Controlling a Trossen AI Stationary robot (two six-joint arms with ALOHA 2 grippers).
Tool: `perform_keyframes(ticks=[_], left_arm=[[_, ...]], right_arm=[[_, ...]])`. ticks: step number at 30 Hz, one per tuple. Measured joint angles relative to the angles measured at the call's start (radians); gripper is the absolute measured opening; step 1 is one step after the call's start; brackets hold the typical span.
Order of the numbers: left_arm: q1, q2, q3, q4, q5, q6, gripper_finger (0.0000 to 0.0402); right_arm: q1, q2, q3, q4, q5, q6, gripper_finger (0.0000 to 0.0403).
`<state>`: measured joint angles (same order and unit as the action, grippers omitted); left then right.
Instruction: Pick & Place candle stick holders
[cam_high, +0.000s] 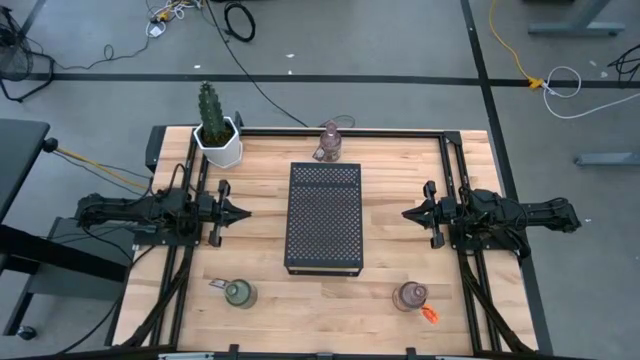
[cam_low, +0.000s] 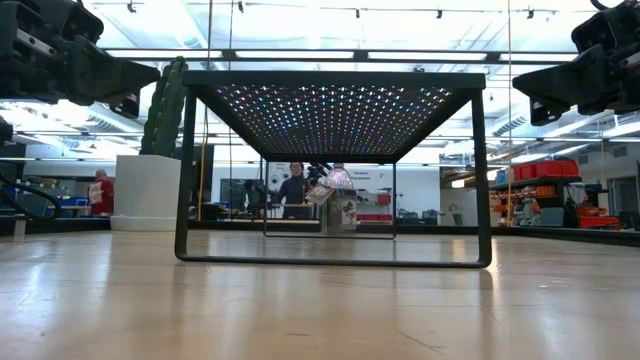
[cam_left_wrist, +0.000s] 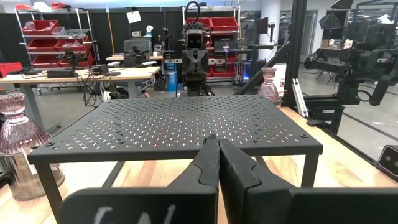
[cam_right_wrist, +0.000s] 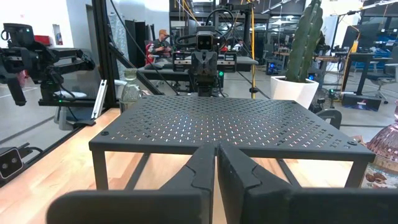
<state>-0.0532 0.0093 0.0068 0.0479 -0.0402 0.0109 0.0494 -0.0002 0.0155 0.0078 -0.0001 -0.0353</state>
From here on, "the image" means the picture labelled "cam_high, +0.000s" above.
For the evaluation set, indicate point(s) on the grey desk foot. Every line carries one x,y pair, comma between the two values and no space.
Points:
607,159
575,29

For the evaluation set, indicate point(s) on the black floor fan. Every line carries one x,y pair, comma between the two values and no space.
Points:
12,55

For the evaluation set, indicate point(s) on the black caster wheel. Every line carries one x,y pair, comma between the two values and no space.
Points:
26,333

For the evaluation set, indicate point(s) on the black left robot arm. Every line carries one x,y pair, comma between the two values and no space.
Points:
125,207

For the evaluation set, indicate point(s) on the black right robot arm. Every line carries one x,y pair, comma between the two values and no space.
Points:
540,212

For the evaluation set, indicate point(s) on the green cactus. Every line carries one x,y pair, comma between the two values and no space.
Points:
211,112

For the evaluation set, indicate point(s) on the black round knob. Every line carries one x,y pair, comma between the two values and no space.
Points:
49,145

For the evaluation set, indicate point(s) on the tin candle with orange tag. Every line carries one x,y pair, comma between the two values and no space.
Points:
397,300

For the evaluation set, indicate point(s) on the white hexagonal plant pot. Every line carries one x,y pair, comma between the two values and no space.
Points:
225,155

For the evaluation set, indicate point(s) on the black desk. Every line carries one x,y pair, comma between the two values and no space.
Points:
20,160

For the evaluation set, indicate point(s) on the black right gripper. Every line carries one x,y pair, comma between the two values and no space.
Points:
436,240

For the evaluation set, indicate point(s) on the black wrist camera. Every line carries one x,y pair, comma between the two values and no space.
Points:
447,206
205,202

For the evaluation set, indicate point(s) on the black aluminium table frame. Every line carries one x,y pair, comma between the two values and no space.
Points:
380,133

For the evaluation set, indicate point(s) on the tin candle with white tag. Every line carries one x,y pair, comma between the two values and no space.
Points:
254,297

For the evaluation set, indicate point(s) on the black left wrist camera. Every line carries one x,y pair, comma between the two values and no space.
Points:
205,202

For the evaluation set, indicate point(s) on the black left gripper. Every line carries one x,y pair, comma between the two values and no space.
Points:
216,235

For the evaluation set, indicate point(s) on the black frame bracket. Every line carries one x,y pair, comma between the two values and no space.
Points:
411,352
233,350

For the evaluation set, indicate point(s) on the white power adapter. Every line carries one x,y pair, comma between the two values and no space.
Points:
156,31

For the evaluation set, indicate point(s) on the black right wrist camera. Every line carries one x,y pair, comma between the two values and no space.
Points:
447,206

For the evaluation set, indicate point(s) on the black perforated metal shelf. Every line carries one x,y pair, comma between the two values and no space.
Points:
325,225

